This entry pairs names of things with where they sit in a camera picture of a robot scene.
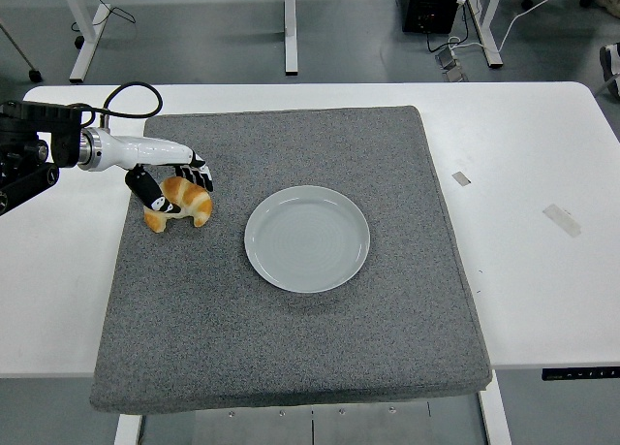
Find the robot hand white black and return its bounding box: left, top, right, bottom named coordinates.
left=96, top=133, right=215, bottom=216

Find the croissant bread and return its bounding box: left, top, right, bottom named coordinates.
left=143, top=175, right=215, bottom=234

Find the grey round plate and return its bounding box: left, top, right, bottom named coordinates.
left=243, top=185, right=372, bottom=295

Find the grey metal plate with screws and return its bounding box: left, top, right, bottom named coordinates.
left=193, top=399, right=433, bottom=445

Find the thin stand with caster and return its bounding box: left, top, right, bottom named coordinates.
left=0, top=21, right=44, bottom=83

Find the white desk leg with foot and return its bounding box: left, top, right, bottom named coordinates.
left=56, top=0, right=113, bottom=84

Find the white desk leg straight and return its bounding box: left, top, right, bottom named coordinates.
left=282, top=0, right=298, bottom=76

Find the grey speckled mat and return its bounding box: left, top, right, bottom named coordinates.
left=89, top=105, right=494, bottom=414

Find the black computer tower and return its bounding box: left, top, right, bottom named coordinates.
left=401, top=0, right=467, bottom=34

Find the white desk leg slanted foot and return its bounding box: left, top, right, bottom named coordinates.
left=465, top=0, right=506, bottom=70

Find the large clear tape piece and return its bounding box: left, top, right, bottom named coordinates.
left=542, top=203, right=582, bottom=238

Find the person's shoe dark white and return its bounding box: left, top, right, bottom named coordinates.
left=599, top=43, right=620, bottom=98

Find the black table control panel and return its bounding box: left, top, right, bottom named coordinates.
left=541, top=366, right=620, bottom=382

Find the white floor cable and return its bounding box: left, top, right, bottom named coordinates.
left=448, top=0, right=557, bottom=53

